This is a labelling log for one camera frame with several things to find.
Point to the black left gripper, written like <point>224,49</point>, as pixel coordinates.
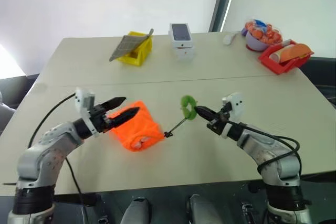
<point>99,119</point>

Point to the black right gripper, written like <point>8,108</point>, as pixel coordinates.
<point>219,125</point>

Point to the orange mesh pouch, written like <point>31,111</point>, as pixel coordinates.
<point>147,129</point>

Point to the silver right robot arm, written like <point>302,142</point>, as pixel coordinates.
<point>275,161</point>

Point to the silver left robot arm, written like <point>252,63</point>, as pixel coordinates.
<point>44,155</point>

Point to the orange and white tube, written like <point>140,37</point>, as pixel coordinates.
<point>294,52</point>

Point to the yellow plastic bin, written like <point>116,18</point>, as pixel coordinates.
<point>143,51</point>

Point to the grey woven pad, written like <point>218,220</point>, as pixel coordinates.
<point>126,45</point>

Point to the white phone box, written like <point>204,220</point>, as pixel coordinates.
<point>183,51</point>

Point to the small white oval object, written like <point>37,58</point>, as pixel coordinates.
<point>228,39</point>

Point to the red plastic bin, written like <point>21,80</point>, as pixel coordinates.
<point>278,66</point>

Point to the purple bowl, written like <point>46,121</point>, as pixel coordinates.
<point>254,43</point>

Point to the bag of orange items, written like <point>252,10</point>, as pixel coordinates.
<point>270,35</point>

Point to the dark rounded shape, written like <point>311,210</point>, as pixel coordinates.
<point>136,211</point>

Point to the dark sofa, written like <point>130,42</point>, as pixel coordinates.
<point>13,90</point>

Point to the dark furniture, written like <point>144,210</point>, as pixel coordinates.
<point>323,77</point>

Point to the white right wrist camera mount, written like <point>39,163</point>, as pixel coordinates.
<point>237,104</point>

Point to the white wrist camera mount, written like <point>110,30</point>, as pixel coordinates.
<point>82,100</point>
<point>237,104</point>

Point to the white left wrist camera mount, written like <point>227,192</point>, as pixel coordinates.
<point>82,100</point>

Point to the dark window frame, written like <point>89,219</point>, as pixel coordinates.
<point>223,1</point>

